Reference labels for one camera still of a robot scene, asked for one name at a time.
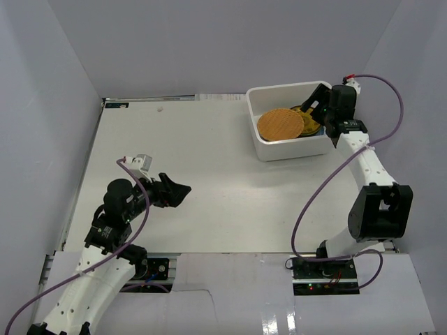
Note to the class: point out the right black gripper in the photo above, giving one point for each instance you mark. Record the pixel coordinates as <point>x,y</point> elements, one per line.
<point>318,96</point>

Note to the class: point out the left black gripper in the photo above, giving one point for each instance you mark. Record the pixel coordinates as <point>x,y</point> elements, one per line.
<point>164,190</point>

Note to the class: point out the small yellow patterned plate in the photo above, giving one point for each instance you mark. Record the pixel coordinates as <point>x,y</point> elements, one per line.
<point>311,127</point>

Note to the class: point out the woven wicker plate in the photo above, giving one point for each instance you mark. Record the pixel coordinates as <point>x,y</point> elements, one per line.
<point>280,124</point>

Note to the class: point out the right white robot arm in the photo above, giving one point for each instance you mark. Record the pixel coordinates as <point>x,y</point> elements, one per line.
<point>382,207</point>

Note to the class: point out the white plastic bin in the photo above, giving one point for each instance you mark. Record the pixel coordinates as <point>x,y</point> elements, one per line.
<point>263,99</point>

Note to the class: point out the blue label sticker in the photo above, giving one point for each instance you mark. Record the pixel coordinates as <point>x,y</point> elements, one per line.
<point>120,105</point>

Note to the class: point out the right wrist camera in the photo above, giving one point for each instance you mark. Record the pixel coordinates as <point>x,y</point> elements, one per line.
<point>350,81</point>

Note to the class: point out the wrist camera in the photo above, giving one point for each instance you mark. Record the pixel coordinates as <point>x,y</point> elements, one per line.
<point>139,165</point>
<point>350,81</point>

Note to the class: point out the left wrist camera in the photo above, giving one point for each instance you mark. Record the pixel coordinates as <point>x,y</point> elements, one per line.
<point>139,165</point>

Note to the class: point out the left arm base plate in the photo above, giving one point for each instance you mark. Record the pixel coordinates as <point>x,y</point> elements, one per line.
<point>155,269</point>

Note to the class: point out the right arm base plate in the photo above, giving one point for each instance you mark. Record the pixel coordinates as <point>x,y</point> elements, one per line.
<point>323,278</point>

